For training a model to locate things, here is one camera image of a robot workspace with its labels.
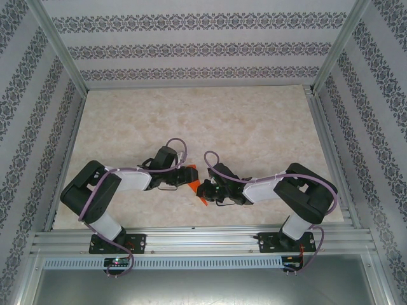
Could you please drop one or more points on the orange paper sheet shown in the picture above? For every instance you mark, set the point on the orange paper sheet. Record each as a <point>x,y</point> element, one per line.
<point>203,201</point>

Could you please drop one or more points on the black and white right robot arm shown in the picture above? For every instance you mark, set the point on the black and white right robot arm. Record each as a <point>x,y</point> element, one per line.
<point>260,192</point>

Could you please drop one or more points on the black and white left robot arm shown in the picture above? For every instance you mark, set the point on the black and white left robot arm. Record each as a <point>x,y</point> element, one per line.
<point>133,181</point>

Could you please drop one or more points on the grey sheet metal panel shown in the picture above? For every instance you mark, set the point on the grey sheet metal panel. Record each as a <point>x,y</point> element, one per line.
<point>203,289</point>

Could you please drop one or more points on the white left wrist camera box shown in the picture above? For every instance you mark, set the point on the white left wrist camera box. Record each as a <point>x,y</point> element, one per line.
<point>182,157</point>

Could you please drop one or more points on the aluminium mounting rail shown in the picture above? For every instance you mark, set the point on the aluminium mounting rail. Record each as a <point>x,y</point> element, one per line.
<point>203,239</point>

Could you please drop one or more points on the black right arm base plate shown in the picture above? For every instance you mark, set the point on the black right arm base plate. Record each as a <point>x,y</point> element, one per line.
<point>265,243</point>

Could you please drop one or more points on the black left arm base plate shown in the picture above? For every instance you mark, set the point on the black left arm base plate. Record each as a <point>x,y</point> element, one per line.
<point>140,243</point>

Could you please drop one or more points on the aluminium table edge rail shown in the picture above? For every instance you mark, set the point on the aluminium table edge rail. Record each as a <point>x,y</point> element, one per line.
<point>65,159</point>
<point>332,159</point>

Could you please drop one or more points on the aluminium frame post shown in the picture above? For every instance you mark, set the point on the aluminium frame post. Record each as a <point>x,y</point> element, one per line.
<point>340,47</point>
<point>60,47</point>

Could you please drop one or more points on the aluminium frame bar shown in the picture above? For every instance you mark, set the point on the aluminium frame bar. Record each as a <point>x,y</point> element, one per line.
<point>27,286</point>
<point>380,286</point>

